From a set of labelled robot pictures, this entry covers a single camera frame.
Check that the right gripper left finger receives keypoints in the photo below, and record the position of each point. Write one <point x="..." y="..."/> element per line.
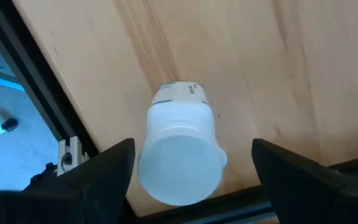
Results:
<point x="104" y="186"/>

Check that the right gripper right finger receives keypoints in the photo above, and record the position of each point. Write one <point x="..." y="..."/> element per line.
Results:
<point x="297" y="193"/>

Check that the white medicine bottle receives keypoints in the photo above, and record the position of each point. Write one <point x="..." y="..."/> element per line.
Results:
<point x="179" y="161"/>

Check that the black table edge beam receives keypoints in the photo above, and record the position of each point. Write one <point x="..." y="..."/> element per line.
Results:
<point x="23" y="62"/>

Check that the silver metal bracket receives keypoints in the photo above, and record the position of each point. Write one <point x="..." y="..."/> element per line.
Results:
<point x="71" y="155"/>

